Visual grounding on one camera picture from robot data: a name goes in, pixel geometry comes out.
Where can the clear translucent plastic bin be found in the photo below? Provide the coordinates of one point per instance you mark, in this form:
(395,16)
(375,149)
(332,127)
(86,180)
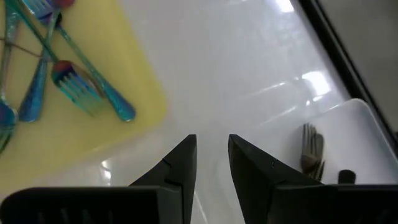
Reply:
(357,130)

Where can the yellow translucent plastic bin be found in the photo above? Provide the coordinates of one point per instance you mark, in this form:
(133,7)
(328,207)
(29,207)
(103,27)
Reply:
(109,46)

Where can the black table frame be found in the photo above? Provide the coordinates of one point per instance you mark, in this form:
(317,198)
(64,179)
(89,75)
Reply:
(345,62)

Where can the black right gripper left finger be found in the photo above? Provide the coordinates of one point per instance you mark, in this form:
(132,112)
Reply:
(93,205)

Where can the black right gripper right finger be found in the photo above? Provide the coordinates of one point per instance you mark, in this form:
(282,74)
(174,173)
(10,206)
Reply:
(311,205)

